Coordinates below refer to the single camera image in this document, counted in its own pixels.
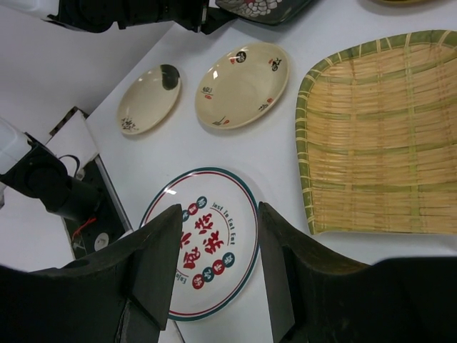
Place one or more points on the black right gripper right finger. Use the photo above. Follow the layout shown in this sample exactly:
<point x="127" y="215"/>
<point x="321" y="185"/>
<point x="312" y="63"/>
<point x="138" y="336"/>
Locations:
<point x="315" y="294"/>

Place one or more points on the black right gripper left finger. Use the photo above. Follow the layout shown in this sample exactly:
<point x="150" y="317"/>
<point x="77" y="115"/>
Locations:
<point x="121" y="293"/>

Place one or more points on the black floral square plate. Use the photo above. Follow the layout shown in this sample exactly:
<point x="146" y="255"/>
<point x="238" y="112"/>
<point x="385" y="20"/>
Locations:
<point x="266" y="12"/>

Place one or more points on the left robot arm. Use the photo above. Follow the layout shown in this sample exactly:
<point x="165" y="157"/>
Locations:
<point x="26" y="164"/>

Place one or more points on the white plate red characters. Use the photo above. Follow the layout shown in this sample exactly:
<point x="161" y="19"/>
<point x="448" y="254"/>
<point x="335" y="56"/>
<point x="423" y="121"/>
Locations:
<point x="218" y="247"/>

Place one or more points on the bamboo weave pattern tray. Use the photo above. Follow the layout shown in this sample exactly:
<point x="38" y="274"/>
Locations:
<point x="376" y="137"/>

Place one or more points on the cream plate with ink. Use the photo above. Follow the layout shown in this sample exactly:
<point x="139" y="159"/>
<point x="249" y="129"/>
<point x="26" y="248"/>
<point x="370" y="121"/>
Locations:
<point x="149" y="99"/>

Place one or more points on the cream plate with motifs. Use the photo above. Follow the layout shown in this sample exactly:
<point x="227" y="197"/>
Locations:
<point x="242" y="86"/>

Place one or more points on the yellow brown patterned plate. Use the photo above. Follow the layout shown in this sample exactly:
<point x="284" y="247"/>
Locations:
<point x="400" y="2"/>

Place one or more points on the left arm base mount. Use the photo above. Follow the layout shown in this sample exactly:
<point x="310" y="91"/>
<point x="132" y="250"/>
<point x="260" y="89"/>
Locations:
<point x="72" y="143"/>

